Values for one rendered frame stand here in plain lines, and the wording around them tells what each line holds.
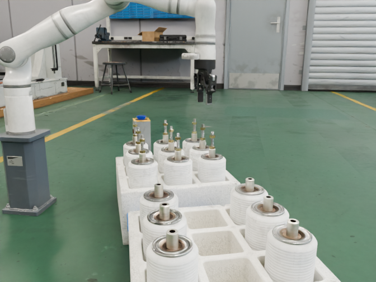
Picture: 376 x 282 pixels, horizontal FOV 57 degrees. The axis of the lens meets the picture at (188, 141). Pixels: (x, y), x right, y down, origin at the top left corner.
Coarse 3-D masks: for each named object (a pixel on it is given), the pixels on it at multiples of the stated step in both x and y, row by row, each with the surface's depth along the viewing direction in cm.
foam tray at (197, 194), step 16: (160, 176) 121; (192, 176) 121; (128, 192) 107; (144, 192) 108; (176, 192) 111; (192, 192) 112; (208, 192) 114; (224, 192) 115; (128, 208) 108; (128, 240) 111
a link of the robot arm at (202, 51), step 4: (196, 44) 120; (200, 44) 118; (204, 44) 118; (208, 44) 118; (212, 44) 119; (196, 48) 120; (200, 48) 118; (204, 48) 118; (208, 48) 118; (212, 48) 119; (196, 52) 120; (200, 52) 119; (204, 52) 118; (208, 52) 118; (212, 52) 119; (184, 56) 120; (188, 56) 117; (192, 56) 116; (196, 56) 116; (200, 56) 119; (204, 56) 119; (208, 56) 119; (212, 56) 119
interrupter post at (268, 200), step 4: (264, 196) 79; (268, 196) 79; (264, 200) 79; (268, 200) 78; (272, 200) 78; (264, 204) 79; (268, 204) 78; (272, 204) 79; (264, 208) 79; (268, 208) 78
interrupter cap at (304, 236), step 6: (276, 228) 70; (282, 228) 70; (300, 228) 70; (276, 234) 68; (282, 234) 68; (300, 234) 68; (306, 234) 68; (282, 240) 66; (288, 240) 66; (294, 240) 66; (300, 240) 66; (306, 240) 66
